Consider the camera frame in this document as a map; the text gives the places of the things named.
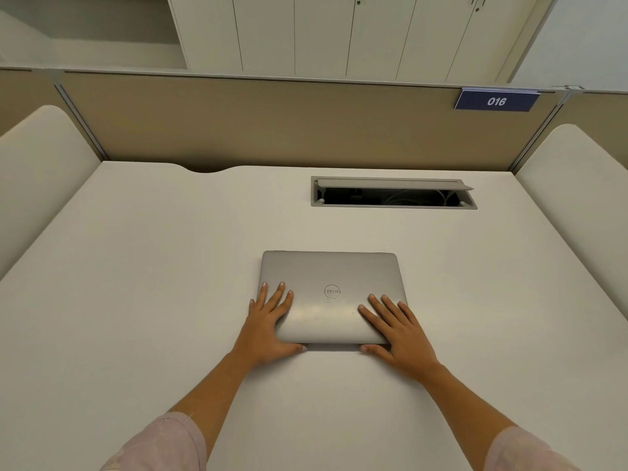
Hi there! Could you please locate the person's right hand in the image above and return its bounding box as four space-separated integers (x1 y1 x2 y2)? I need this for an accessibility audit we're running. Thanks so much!
358 292 442 386

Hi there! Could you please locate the person's left hand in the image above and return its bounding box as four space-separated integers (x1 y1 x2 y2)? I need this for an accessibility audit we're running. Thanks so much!
230 281 309 371

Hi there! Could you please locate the silver laptop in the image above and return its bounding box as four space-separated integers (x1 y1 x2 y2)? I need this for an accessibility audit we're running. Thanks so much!
258 249 409 346

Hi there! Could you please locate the person's left forearm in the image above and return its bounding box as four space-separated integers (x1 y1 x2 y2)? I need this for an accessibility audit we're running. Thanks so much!
166 351 268 459

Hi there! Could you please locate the person's right forearm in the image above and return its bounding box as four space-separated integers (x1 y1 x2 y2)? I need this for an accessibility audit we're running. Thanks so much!
421 365 519 469

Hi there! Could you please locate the person's left pink sleeve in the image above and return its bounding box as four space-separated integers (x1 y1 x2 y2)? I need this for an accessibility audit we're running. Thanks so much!
100 411 209 471

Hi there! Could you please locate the person's pink sleeve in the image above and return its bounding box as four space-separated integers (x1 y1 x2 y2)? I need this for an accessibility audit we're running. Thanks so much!
483 426 582 471
100 411 209 471

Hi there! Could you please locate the person's right pink sleeve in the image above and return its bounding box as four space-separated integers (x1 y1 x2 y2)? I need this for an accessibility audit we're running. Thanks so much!
483 426 582 471

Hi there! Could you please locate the wide beige partition panel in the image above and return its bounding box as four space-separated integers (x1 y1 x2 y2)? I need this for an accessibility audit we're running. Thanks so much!
56 71 563 173

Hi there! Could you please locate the white rounded side divider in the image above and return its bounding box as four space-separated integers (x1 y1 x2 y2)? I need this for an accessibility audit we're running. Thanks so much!
514 124 628 322
0 105 103 280

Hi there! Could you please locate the blue desk number sign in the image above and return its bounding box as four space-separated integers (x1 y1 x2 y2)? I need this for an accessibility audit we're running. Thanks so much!
454 86 542 113

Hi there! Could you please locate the white door cabinet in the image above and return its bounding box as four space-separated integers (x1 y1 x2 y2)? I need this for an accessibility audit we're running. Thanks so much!
166 0 560 85

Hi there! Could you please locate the white open shelf unit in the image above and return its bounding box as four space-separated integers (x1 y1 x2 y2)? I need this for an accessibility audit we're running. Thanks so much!
0 0 190 72

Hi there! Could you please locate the grey desk cable tray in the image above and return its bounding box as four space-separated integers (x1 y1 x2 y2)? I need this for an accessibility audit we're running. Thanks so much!
310 176 478 210

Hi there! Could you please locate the grey partition post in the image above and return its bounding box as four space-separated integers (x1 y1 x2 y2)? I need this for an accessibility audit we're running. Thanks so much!
51 75 109 162
510 88 585 173

